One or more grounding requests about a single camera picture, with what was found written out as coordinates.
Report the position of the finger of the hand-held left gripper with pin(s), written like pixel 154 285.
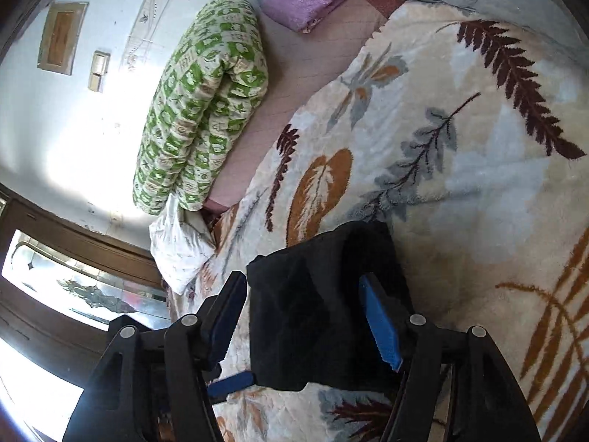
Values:
pixel 232 384

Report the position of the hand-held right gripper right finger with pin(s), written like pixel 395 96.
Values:
pixel 379 322

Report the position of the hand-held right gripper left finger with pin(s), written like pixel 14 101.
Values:
pixel 225 313

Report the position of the black pants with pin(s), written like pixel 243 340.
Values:
pixel 313 308

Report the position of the white patterned pillow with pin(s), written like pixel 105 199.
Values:
pixel 179 248

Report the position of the leaf print plush blanket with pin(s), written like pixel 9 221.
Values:
pixel 460 170

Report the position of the brown framed glass door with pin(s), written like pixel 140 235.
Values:
pixel 55 285

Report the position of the green checkered folded quilt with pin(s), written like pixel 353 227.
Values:
pixel 202 101

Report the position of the pink bed sheet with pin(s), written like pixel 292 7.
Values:
pixel 294 78

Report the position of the beige wall switch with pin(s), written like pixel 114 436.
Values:
pixel 98 71

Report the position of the framed wall panel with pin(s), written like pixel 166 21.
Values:
pixel 60 39

